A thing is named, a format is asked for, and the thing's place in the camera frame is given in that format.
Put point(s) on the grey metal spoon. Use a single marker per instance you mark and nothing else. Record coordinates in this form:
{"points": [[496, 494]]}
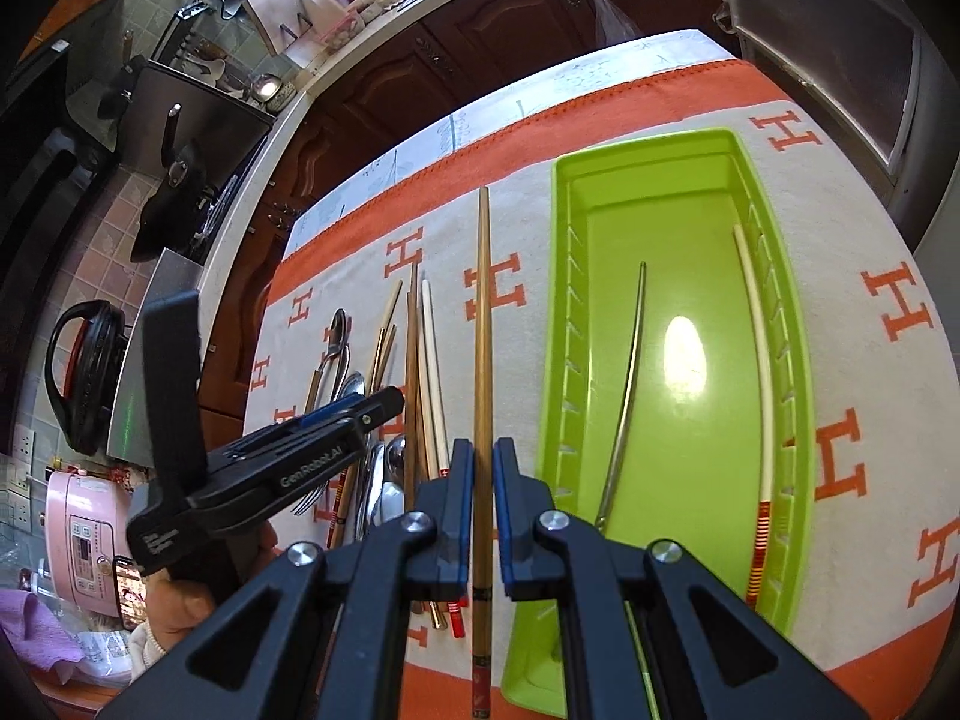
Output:
{"points": [[354, 384]]}

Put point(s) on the green plastic utensil tray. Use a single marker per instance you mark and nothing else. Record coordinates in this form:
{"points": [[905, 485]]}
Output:
{"points": [[675, 240]]}

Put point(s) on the large metal spoon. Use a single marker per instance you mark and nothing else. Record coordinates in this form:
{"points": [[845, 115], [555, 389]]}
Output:
{"points": [[395, 454]]}

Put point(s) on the stainless steel sheet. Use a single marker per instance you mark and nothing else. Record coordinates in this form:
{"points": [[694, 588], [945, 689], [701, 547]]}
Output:
{"points": [[150, 330]]}

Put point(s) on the white patterned tablecloth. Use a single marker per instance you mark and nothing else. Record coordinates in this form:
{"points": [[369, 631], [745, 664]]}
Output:
{"points": [[600, 71]]}

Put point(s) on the metal fork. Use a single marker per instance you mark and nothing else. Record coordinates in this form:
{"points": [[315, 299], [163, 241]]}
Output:
{"points": [[311, 502]]}

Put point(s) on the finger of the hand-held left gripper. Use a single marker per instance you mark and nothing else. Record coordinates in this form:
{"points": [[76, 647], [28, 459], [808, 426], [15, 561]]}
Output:
{"points": [[330, 420], [379, 406]]}

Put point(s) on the purple cloth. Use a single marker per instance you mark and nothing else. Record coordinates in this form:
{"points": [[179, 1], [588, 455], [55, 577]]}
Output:
{"points": [[37, 622]]}

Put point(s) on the small patterned pot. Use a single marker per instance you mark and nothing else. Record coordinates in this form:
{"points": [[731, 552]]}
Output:
{"points": [[266, 86]]}

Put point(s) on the shiny metal spoon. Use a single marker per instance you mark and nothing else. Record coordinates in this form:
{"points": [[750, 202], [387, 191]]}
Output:
{"points": [[375, 487]]}

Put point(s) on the short brown wooden chopstick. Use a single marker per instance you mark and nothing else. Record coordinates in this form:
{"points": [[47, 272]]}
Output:
{"points": [[384, 352]]}

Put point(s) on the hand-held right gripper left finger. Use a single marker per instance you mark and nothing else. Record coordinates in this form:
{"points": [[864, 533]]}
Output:
{"points": [[463, 532]]}

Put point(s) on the small metal spoon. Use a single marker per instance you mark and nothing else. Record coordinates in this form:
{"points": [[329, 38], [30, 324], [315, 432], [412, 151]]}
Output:
{"points": [[339, 326]]}

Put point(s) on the stainless steel gas stove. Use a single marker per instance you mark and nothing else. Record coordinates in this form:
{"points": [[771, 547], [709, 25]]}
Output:
{"points": [[217, 112]]}

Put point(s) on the dark wooden kitchen cabinets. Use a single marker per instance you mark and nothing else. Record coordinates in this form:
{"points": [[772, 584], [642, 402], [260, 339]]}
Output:
{"points": [[487, 37]]}

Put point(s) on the long brown wooden chopstick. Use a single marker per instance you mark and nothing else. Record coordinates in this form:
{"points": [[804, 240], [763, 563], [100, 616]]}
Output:
{"points": [[484, 352]]}

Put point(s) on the grey metal framed door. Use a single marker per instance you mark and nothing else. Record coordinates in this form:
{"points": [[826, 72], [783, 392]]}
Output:
{"points": [[825, 52]]}

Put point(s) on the smartphone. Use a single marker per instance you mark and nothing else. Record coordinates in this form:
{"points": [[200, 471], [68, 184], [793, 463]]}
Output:
{"points": [[127, 589]]}

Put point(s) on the light wooden cutting board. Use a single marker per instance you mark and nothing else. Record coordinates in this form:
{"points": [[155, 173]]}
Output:
{"points": [[285, 7]]}

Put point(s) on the black wok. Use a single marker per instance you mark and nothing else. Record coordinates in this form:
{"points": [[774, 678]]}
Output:
{"points": [[169, 217]]}

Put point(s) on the orange white printed blanket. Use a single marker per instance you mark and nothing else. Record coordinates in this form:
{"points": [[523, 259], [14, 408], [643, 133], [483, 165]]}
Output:
{"points": [[847, 240]]}

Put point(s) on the pale bamboo chopstick patterned end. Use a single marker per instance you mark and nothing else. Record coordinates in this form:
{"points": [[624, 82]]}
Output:
{"points": [[429, 360]]}

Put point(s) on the dark brown wooden chopstick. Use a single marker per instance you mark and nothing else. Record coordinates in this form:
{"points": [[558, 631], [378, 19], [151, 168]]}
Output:
{"points": [[410, 390]]}

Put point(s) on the white wall socket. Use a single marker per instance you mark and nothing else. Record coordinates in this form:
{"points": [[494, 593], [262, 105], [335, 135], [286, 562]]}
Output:
{"points": [[19, 510], [22, 446]]}

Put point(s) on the pink rice cooker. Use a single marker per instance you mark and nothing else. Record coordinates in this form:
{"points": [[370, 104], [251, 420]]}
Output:
{"points": [[75, 525]]}

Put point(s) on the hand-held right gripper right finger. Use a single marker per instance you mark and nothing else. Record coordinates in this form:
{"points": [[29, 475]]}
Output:
{"points": [[504, 532]]}

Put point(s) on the person's left hand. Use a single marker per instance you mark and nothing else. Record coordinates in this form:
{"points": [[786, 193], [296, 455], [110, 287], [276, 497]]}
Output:
{"points": [[180, 615]]}

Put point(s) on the metal chopstick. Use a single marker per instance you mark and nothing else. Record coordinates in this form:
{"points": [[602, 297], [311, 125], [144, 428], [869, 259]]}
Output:
{"points": [[636, 367]]}

